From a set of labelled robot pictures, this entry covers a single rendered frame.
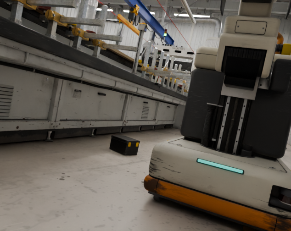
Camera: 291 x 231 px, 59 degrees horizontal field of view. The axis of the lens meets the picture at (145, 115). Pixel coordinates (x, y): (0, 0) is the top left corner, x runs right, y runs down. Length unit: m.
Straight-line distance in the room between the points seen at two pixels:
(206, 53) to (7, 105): 1.24
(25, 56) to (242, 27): 1.09
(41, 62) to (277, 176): 1.33
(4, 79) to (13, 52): 0.32
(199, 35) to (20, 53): 11.38
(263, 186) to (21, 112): 1.50
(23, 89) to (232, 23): 1.33
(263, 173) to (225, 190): 0.16
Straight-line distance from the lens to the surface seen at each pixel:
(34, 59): 1.60
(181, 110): 5.76
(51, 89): 2.07
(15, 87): 1.84
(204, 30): 12.65
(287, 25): 12.57
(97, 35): 1.82
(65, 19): 1.67
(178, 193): 1.17
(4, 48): 1.47
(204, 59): 1.48
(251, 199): 1.14
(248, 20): 1.24
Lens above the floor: 0.45
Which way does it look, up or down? 3 degrees down
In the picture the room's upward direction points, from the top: 11 degrees clockwise
